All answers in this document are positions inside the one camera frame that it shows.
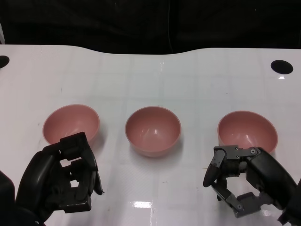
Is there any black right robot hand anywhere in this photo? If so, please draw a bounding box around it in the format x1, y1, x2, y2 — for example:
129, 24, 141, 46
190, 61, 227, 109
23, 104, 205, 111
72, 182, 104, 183
202, 145, 298, 218

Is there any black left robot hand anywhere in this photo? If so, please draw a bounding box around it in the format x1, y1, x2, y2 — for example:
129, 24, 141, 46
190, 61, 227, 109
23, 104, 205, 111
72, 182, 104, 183
15, 131, 105, 222

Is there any pink plastic bowl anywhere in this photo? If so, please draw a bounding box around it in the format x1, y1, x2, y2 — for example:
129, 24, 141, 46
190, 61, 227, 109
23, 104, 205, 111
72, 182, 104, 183
42, 104, 100, 148
217, 111, 279, 153
125, 105, 182, 158

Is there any black backdrop curtain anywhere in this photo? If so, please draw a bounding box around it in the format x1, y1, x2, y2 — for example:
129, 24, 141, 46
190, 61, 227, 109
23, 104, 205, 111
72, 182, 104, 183
0, 0, 301, 55

